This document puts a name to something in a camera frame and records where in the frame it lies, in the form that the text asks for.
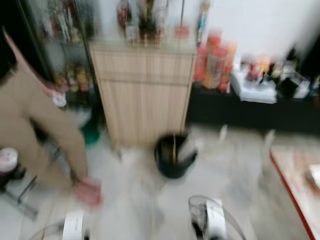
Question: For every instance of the black rubbish bin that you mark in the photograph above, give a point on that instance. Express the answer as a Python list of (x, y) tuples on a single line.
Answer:
[(175, 157)]

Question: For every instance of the person bare hand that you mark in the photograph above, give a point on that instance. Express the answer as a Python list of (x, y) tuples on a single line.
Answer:
[(89, 193)]

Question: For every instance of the crumpled white tissue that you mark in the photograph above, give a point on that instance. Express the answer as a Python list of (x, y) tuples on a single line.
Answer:
[(315, 176)]

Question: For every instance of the green round container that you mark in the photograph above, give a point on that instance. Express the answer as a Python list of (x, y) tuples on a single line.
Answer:
[(91, 134)]

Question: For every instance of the black television console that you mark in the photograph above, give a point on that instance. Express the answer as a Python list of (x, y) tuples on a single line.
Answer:
[(250, 112)]

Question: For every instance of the person in beige clothes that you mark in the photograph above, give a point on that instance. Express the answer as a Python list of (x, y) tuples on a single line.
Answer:
[(30, 110)]

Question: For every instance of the light wooden cabinet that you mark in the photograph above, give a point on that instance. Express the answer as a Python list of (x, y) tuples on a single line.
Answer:
[(142, 95)]

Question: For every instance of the stack of white papers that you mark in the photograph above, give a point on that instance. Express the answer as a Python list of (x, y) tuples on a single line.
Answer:
[(252, 90)]

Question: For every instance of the large red lid snack jar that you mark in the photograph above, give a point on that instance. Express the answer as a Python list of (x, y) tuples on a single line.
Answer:
[(215, 60)]

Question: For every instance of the black and white box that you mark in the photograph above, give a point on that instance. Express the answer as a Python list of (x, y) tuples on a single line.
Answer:
[(292, 86)]

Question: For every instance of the glass display cabinet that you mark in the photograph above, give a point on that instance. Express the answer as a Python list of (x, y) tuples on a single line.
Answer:
[(65, 50)]

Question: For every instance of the tall colourful figurine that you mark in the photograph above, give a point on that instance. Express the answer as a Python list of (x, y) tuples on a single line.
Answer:
[(203, 22)]

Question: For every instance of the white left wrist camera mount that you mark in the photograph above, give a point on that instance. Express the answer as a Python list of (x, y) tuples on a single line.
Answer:
[(74, 226)]

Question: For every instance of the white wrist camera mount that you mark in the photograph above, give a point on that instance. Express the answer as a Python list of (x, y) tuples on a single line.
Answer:
[(215, 220), (74, 226)]

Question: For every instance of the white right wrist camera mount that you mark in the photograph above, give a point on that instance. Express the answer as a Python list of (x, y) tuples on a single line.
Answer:
[(215, 220)]

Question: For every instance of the metal frame stool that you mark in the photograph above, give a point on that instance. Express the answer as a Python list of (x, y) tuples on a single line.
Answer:
[(10, 165)]

